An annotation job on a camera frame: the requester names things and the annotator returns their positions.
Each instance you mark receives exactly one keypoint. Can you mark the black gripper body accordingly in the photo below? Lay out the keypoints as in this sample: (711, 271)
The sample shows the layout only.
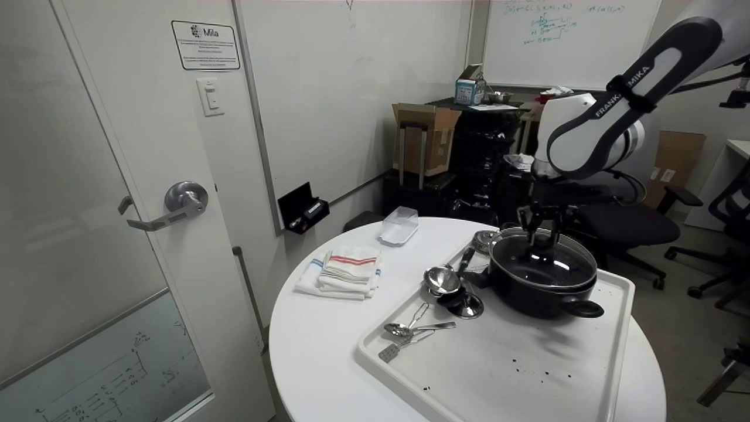
(544, 195)

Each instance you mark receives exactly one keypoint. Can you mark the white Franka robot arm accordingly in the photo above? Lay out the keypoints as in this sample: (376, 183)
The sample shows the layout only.
(600, 125)

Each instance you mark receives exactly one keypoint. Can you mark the black cooking pot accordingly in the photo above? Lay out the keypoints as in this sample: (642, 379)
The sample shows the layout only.
(539, 301)

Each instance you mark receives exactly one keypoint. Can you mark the silver serving spoon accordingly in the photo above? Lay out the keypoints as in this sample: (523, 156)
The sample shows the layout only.
(485, 240)

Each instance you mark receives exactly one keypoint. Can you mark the black cabinet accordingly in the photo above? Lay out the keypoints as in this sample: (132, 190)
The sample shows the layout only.
(483, 165)

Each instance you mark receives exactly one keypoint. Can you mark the wooden shelf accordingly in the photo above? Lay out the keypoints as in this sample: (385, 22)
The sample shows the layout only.
(527, 131)

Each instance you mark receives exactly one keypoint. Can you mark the grey office chair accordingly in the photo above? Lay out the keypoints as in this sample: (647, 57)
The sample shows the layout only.
(633, 223)

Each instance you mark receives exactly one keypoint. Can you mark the dark steel ladle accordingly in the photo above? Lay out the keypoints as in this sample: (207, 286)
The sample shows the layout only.
(462, 303)

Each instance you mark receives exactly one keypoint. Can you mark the silver ladle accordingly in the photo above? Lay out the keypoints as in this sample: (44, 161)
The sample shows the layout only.
(442, 279)

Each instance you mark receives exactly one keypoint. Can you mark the teal tissue box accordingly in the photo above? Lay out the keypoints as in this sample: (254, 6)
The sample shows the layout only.
(469, 91)

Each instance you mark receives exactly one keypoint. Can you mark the open cardboard box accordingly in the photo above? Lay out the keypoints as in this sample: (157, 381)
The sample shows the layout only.
(425, 141)

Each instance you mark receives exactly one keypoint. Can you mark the clear plastic container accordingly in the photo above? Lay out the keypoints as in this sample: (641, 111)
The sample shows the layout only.
(400, 226)

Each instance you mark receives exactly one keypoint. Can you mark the flat cardboard box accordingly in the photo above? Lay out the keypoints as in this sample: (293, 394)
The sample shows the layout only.
(681, 161)

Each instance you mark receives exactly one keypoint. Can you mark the white plastic tray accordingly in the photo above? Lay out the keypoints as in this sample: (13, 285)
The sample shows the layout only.
(483, 367)

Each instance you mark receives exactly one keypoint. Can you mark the small silver spoon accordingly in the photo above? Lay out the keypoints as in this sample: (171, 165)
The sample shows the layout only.
(400, 332)

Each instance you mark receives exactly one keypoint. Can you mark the black office chair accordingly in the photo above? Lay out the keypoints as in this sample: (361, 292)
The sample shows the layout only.
(729, 211)

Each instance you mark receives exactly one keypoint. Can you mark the folded white cloth red stripe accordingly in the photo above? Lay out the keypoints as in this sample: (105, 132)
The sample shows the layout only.
(343, 272)

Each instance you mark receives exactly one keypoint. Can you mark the black marker holder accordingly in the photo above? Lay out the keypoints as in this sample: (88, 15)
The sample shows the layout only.
(300, 210)

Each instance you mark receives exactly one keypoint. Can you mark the white door sign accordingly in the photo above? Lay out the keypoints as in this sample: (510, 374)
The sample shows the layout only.
(207, 45)

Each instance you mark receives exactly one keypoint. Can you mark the white door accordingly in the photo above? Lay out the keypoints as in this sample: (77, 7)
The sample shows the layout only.
(118, 236)

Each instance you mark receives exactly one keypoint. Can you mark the wall whiteboard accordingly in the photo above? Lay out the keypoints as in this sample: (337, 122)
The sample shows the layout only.
(569, 38)

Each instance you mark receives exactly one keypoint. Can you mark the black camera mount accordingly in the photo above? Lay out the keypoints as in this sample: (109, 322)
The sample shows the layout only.
(739, 97)

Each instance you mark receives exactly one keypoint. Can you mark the white light switch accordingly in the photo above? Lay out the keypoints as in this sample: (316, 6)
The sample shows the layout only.
(209, 97)

